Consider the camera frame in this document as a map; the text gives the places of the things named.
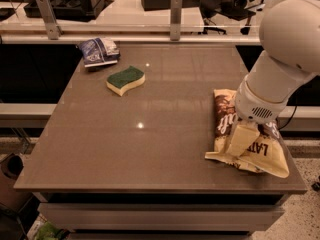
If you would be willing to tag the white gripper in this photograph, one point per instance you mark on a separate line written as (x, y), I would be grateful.
(256, 104)

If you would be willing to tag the brown chip bag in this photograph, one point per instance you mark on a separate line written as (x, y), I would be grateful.
(265, 155)

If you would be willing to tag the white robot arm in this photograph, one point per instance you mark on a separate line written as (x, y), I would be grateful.
(290, 36)

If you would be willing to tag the green yellow sponge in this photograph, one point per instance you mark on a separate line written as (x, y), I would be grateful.
(125, 80)

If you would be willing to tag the blue white chip bag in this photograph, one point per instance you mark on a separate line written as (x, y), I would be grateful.
(99, 52)

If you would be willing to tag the black office chair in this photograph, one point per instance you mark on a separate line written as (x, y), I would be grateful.
(226, 7)

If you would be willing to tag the white drawer front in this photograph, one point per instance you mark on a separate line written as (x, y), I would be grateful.
(154, 217)

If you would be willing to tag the black tray on desk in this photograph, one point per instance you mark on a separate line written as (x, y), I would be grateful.
(79, 10)

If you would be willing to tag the green object on floor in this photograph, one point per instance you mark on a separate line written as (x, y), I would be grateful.
(49, 232)

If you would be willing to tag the brown bin on floor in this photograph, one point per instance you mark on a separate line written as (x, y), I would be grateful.
(11, 199)

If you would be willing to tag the middle metal rail bracket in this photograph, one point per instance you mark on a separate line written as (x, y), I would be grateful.
(175, 19)

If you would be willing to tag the metal rail bracket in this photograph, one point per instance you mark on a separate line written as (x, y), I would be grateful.
(46, 11)
(175, 19)

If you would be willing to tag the left metal rail bracket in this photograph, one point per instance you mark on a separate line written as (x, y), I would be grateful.
(46, 11)

